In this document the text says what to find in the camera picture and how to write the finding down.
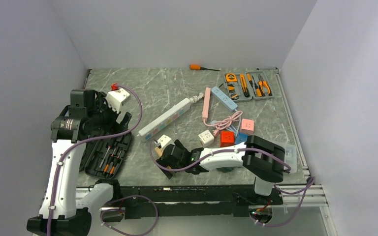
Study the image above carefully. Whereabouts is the white power strip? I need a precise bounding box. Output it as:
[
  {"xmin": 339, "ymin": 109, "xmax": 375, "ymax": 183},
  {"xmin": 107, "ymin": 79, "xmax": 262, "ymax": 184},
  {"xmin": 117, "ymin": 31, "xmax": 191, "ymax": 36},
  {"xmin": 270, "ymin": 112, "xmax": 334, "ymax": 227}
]
[{"xmin": 137, "ymin": 92, "xmax": 204, "ymax": 142}]

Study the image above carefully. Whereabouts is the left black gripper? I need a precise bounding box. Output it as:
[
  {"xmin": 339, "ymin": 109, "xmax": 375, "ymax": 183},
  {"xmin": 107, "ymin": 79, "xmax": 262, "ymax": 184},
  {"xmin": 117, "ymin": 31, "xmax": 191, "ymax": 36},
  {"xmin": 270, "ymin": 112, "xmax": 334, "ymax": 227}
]
[{"xmin": 88, "ymin": 92, "xmax": 131, "ymax": 138}]

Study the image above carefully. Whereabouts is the grey tool tray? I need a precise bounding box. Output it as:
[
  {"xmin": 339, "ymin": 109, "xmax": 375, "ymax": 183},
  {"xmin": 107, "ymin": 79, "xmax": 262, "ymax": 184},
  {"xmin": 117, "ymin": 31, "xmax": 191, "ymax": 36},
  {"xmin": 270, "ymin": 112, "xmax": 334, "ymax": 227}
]
[{"xmin": 224, "ymin": 70, "xmax": 274, "ymax": 103}]

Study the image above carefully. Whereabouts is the pink power strip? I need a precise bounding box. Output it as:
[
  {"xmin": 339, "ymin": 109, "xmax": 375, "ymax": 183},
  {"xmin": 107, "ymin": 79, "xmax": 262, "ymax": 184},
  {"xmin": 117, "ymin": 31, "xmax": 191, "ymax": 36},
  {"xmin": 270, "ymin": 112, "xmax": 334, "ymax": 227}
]
[{"xmin": 202, "ymin": 87, "xmax": 211, "ymax": 121}]

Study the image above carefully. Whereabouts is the blue cube adapter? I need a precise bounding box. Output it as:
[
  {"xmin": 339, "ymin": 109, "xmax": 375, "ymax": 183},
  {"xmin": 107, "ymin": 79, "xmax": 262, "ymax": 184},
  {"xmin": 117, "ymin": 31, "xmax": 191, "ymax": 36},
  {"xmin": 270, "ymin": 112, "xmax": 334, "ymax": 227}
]
[{"xmin": 234, "ymin": 132, "xmax": 248, "ymax": 145}]

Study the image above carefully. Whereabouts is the white cube adapter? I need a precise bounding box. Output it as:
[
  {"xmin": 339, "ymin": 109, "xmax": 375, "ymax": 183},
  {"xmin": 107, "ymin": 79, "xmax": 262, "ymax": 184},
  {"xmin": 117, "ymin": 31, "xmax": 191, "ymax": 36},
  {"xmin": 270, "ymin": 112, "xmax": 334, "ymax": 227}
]
[{"xmin": 198, "ymin": 130, "xmax": 215, "ymax": 148}]

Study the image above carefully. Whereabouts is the beige cube adapter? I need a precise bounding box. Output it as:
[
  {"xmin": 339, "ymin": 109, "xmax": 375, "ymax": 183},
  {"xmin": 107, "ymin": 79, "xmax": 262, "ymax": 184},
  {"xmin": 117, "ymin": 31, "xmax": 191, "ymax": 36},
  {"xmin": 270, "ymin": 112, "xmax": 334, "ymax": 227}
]
[{"xmin": 154, "ymin": 147, "xmax": 163, "ymax": 157}]

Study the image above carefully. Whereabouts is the green cube adapter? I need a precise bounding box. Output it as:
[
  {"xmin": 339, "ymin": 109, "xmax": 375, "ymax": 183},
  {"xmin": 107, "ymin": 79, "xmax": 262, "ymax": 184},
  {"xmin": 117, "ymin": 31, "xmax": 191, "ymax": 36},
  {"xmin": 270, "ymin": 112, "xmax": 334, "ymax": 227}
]
[{"xmin": 217, "ymin": 167, "xmax": 233, "ymax": 173}]

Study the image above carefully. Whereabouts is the black tool case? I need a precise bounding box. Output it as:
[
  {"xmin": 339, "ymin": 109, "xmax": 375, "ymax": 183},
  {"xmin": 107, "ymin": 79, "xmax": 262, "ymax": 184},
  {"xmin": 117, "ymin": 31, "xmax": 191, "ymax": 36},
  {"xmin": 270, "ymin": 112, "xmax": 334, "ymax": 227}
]
[{"xmin": 79, "ymin": 133, "xmax": 133, "ymax": 179}]

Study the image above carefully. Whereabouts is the pink cube socket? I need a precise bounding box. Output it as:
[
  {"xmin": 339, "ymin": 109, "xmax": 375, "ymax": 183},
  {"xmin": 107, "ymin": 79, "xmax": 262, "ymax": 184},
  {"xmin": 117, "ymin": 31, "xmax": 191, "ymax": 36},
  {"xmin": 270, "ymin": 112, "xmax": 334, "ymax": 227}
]
[{"xmin": 239, "ymin": 118, "xmax": 255, "ymax": 135}]

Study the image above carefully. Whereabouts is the clear screw box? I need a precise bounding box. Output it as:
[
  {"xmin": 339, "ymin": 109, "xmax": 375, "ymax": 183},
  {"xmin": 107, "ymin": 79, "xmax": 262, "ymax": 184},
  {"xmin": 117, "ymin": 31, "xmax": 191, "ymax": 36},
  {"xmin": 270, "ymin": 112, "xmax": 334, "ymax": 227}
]
[{"xmin": 274, "ymin": 141, "xmax": 297, "ymax": 174}]

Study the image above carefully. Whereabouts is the light blue power strip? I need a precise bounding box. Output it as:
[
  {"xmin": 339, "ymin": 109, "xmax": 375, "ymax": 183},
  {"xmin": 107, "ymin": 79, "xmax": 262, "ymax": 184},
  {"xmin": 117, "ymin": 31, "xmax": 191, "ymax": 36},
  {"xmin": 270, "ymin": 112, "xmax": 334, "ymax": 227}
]
[{"xmin": 211, "ymin": 87, "xmax": 238, "ymax": 112}]

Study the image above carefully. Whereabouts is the red cube adapter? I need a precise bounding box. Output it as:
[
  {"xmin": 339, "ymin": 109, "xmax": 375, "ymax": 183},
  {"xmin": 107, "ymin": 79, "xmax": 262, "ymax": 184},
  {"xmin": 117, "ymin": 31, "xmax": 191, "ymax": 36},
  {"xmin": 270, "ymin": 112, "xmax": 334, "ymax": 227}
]
[{"xmin": 220, "ymin": 130, "xmax": 235, "ymax": 148}]

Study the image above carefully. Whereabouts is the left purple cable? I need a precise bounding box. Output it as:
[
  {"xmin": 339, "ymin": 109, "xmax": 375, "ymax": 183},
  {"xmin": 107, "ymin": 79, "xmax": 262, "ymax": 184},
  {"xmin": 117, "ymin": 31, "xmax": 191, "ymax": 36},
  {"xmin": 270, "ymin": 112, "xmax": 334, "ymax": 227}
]
[{"xmin": 46, "ymin": 84, "xmax": 159, "ymax": 236}]

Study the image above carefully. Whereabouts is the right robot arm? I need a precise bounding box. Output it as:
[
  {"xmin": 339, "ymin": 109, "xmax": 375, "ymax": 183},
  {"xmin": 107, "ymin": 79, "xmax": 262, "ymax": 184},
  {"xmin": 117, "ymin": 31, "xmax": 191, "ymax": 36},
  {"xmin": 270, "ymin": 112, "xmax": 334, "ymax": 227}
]
[{"xmin": 152, "ymin": 135, "xmax": 291, "ymax": 204}]

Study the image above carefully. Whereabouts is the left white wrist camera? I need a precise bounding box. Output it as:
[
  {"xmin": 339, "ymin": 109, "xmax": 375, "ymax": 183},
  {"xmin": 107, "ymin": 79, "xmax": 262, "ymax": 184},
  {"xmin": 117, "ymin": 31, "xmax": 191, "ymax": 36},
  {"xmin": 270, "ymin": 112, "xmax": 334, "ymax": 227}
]
[{"xmin": 105, "ymin": 88, "xmax": 130, "ymax": 114}]

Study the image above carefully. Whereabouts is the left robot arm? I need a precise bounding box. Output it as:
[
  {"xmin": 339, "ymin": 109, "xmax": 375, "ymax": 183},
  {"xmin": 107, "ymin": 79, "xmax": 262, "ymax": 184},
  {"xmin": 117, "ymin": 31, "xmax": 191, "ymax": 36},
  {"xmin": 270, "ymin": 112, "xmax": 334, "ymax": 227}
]
[{"xmin": 27, "ymin": 88, "xmax": 132, "ymax": 236}]

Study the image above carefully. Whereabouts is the orange handled screwdriver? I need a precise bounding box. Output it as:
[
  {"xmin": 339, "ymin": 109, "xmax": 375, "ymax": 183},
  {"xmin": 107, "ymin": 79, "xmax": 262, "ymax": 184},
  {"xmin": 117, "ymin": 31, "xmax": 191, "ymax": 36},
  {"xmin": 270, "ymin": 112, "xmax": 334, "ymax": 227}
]
[{"xmin": 189, "ymin": 64, "xmax": 221, "ymax": 72}]

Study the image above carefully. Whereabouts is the pink coiled cable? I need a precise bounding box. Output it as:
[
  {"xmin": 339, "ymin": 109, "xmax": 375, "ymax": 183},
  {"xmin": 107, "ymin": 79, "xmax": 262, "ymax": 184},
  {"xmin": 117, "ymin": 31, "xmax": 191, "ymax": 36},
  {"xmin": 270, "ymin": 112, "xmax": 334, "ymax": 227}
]
[{"xmin": 202, "ymin": 111, "xmax": 244, "ymax": 138}]

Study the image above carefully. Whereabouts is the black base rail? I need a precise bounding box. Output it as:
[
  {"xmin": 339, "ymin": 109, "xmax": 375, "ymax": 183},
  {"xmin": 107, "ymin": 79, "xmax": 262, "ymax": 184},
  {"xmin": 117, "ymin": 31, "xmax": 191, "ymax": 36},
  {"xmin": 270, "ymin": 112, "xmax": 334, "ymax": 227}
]
[{"xmin": 105, "ymin": 185, "xmax": 283, "ymax": 219}]

